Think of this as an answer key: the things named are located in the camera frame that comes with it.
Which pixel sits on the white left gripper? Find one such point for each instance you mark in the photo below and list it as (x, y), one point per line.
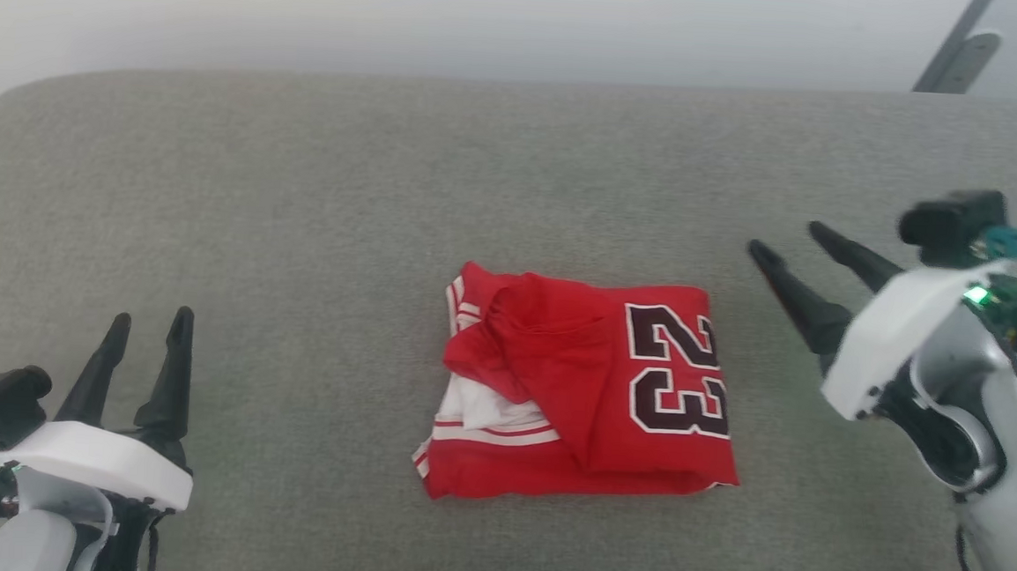
(100, 459)

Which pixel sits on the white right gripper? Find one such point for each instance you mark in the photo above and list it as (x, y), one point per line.
(885, 344)

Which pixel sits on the red white basketball jersey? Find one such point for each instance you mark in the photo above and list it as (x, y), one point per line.
(572, 395)

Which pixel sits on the grey fabric sofa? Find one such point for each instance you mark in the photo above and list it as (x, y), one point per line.
(388, 225)

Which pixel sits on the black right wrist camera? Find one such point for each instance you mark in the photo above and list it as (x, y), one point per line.
(954, 224)

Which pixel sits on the grey rounded post bracket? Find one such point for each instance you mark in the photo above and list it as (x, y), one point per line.
(973, 60)

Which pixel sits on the grey metal post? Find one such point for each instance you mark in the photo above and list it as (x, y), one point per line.
(956, 39)

